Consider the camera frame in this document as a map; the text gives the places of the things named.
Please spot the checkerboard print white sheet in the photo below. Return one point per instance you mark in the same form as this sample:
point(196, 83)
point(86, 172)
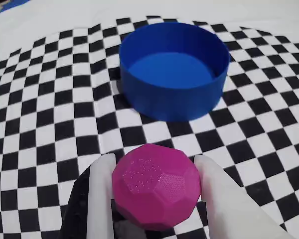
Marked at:
point(40, 124)

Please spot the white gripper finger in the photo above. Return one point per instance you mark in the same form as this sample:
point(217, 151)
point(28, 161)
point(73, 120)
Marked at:
point(226, 211)
point(99, 199)

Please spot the pink faceted ball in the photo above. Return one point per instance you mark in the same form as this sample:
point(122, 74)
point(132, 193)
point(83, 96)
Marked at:
point(157, 189)

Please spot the blue round box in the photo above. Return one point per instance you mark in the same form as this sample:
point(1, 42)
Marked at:
point(174, 74)

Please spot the blue tape strip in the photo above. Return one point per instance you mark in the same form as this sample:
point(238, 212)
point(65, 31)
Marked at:
point(13, 5)

